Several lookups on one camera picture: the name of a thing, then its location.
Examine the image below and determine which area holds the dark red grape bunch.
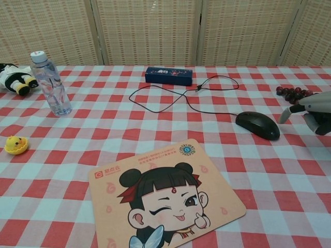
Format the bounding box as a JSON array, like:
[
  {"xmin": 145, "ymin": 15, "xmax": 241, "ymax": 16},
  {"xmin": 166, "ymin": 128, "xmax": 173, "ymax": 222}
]
[{"xmin": 276, "ymin": 86, "xmax": 320, "ymax": 105}]

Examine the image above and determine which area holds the black computer mouse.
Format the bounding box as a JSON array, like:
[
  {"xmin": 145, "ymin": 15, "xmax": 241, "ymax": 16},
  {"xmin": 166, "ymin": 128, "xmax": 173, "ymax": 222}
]
[{"xmin": 235, "ymin": 111, "xmax": 281, "ymax": 141}]

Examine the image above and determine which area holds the woven bamboo screen panel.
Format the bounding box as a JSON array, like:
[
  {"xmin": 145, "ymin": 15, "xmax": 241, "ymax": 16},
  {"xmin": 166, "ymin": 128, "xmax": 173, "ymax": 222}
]
[
  {"xmin": 0, "ymin": 0, "xmax": 106, "ymax": 67},
  {"xmin": 276, "ymin": 0, "xmax": 331, "ymax": 67},
  {"xmin": 196, "ymin": 0, "xmax": 303, "ymax": 67},
  {"xmin": 90, "ymin": 0, "xmax": 205, "ymax": 67}
]

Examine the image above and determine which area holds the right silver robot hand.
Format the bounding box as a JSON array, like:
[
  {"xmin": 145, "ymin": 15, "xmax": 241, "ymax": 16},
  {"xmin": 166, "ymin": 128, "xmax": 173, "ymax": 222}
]
[{"xmin": 278, "ymin": 90, "xmax": 331, "ymax": 136}]

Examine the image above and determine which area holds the small yellow duck toy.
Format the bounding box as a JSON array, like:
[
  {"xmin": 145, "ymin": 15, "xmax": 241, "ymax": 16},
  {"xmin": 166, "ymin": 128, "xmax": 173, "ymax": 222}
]
[{"xmin": 4, "ymin": 135, "xmax": 29, "ymax": 156}]

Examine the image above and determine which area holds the black white plush doll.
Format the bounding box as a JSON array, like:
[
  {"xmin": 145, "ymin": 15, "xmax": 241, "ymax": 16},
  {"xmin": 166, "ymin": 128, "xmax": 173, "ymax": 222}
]
[{"xmin": 0, "ymin": 63, "xmax": 39, "ymax": 97}]

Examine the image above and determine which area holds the dark blue rectangular box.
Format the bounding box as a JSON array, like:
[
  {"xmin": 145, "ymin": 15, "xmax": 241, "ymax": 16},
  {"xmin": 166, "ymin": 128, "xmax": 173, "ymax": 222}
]
[{"xmin": 144, "ymin": 66, "xmax": 193, "ymax": 86}]

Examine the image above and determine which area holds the red white checkered tablecloth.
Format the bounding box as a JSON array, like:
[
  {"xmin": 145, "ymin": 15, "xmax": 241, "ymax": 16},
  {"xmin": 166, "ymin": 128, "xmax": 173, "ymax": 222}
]
[{"xmin": 0, "ymin": 64, "xmax": 331, "ymax": 248}]

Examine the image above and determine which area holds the cartoon girl mouse pad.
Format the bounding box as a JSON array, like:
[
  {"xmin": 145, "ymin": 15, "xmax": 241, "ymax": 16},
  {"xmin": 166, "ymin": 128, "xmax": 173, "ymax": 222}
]
[{"xmin": 87, "ymin": 138, "xmax": 247, "ymax": 248}]

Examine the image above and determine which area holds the clear plastic water bottle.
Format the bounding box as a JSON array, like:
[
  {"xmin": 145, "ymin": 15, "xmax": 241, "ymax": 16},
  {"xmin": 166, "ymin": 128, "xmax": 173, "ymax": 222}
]
[{"xmin": 29, "ymin": 50, "xmax": 73, "ymax": 117}]

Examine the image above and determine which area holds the thin black mouse cable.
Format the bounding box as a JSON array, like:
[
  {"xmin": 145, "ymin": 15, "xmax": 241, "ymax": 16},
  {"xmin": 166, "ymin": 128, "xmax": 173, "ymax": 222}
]
[{"xmin": 128, "ymin": 74, "xmax": 240, "ymax": 118}]

